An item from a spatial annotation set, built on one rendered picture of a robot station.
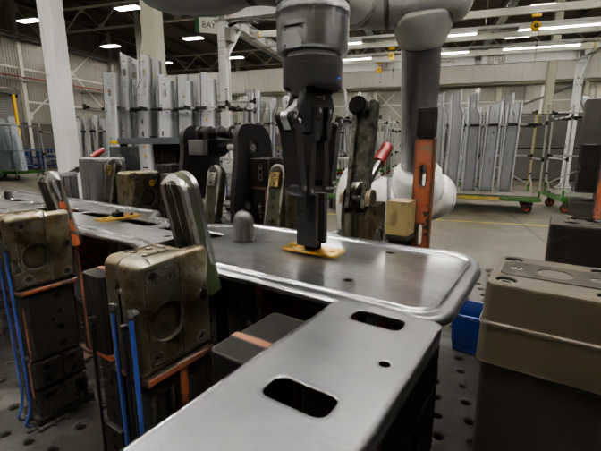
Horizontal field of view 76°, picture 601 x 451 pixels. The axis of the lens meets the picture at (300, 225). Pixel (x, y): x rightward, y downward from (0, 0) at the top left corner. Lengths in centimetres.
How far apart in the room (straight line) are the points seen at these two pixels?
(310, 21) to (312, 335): 34
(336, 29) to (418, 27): 57
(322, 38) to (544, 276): 33
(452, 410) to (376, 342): 48
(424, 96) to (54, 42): 400
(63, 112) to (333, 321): 436
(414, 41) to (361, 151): 48
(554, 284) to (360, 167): 41
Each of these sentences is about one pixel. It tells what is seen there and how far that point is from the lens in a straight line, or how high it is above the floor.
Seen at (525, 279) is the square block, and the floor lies 106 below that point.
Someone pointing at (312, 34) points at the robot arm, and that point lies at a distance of 48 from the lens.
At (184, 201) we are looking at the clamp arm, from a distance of 40.
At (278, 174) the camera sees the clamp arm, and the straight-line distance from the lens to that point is 73.
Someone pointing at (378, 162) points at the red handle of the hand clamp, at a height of 112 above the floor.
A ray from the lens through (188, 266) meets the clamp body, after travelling 40.
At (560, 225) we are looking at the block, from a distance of 40.
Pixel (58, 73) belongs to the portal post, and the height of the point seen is 182.
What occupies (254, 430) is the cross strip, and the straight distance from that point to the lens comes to 23.
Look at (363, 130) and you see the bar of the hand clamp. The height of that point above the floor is 117.
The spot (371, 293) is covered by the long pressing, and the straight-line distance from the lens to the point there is 40.
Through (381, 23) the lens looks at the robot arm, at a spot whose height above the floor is 143.
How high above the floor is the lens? 115
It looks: 12 degrees down
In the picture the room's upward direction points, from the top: straight up
